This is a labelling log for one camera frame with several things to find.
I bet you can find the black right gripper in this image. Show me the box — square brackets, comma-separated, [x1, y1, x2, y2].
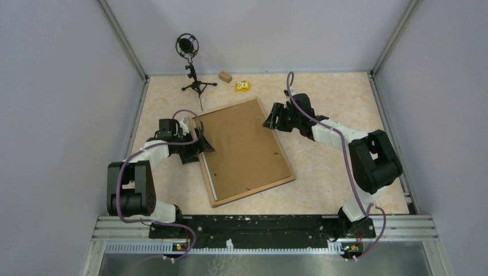
[263, 103, 302, 133]

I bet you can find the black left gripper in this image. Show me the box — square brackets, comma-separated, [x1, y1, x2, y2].
[173, 126, 214, 164]

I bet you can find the brown cardboard backing board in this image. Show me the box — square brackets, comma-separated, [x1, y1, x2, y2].
[197, 102, 291, 201]

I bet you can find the wooden picture frame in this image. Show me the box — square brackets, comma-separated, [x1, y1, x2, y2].
[188, 97, 296, 209]

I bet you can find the beach landscape photo print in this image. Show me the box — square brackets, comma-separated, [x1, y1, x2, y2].
[192, 116, 217, 203]

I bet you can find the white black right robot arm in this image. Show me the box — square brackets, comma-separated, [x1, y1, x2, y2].
[262, 93, 403, 237]

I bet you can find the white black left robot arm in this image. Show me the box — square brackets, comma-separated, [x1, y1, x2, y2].
[106, 118, 215, 238]

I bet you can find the yellow toy car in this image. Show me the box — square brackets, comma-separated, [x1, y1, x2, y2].
[235, 80, 250, 92]

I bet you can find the small wooden block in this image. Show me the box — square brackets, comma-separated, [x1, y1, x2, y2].
[218, 71, 232, 83]

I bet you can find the black microphone on tripod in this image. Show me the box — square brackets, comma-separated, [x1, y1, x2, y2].
[175, 33, 218, 110]

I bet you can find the aluminium frame rail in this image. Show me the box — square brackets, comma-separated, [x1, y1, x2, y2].
[82, 214, 451, 275]

